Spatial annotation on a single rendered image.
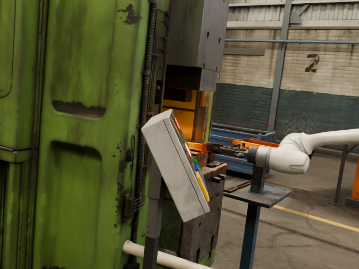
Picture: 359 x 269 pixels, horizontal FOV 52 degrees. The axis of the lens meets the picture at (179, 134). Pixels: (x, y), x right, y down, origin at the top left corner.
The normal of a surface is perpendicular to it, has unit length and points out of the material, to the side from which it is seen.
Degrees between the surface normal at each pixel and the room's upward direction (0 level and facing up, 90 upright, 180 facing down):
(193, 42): 90
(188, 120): 90
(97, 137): 90
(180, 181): 90
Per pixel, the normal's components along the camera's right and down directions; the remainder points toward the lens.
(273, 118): -0.58, 0.04
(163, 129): 0.00, 0.13
